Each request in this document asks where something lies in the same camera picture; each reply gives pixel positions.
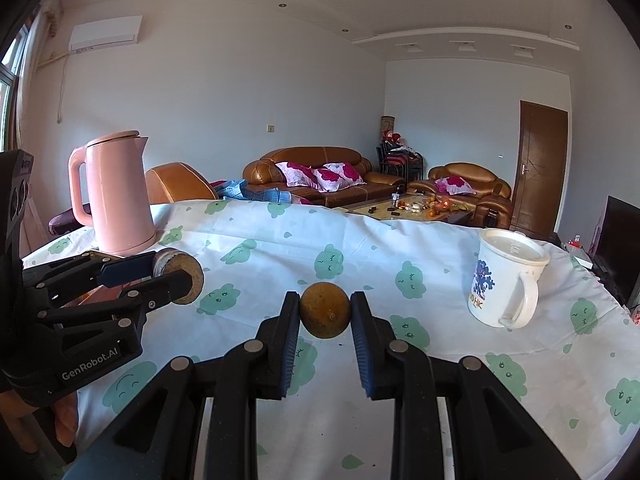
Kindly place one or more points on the long brown leather sofa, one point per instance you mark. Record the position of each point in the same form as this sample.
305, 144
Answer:
310, 154

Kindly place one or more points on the black television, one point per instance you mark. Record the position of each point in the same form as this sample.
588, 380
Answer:
620, 240

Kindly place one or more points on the purple sugarcane piece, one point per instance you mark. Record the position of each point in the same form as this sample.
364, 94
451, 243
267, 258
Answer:
182, 260

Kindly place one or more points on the window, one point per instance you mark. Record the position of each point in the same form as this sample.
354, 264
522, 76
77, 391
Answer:
7, 85

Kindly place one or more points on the ceiling spotlight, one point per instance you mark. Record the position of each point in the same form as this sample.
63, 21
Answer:
467, 46
522, 51
414, 46

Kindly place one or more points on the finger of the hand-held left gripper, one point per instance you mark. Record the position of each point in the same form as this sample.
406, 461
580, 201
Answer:
125, 267
160, 287

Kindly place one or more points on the white enamel mug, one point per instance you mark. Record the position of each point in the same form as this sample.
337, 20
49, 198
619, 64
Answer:
500, 280

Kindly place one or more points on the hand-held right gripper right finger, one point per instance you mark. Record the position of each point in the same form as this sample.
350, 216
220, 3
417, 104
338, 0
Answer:
364, 360

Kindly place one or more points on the white air conditioner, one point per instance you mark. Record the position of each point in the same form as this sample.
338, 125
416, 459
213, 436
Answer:
105, 34

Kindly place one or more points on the pink electric kettle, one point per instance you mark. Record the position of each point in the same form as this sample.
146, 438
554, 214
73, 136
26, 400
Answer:
120, 195

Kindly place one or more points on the orange-brown chair back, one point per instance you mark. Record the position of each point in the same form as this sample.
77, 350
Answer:
175, 182

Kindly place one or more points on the brown wooden door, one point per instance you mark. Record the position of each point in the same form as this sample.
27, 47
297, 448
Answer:
540, 170

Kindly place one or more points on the blue clothes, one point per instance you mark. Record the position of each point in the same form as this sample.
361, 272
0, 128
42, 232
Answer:
240, 190

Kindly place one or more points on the coffee table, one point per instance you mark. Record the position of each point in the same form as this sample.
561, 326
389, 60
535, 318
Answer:
380, 210

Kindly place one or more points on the purple cushioned stool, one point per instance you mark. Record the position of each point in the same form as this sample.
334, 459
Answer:
62, 220

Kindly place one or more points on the person's left hand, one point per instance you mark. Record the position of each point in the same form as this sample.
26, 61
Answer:
65, 422

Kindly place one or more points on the stacked dark chairs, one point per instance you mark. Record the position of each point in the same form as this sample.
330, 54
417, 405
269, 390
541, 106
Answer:
392, 160

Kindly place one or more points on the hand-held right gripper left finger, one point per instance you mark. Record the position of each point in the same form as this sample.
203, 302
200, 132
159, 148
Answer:
287, 360

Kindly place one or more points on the tall woven vase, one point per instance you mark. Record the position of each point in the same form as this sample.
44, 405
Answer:
387, 125

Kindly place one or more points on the red decoration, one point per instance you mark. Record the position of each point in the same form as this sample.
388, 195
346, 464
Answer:
392, 136

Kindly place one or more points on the brown longan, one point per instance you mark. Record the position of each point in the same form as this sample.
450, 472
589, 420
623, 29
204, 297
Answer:
324, 310

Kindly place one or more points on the brown leather armchair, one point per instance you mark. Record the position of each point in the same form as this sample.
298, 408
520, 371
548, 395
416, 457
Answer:
467, 171

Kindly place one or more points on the pink floral pillow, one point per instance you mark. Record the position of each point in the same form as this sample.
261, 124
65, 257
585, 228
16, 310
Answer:
452, 186
295, 172
340, 174

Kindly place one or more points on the light curtain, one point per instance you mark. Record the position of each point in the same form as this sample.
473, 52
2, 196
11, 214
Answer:
27, 125

